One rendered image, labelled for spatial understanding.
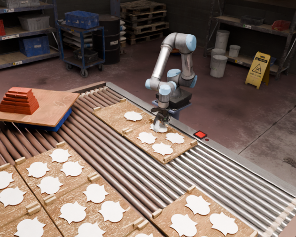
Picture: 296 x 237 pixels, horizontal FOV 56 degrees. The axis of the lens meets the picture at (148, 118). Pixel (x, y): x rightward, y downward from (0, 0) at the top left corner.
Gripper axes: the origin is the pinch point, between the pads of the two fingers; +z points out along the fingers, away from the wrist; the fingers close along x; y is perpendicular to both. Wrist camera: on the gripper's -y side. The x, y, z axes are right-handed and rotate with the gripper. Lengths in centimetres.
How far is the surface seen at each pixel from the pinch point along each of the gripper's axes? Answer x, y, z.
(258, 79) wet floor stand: 341, -79, 79
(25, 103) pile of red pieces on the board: -73, -62, -17
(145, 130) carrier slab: -8.8, -4.9, 1.1
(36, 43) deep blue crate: 88, -430, 66
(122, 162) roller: -43.9, 11.6, 2.6
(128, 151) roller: -33.9, 5.1, 2.8
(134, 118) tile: -7.0, -20.8, -0.2
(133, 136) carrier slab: -21.1, -4.6, 1.1
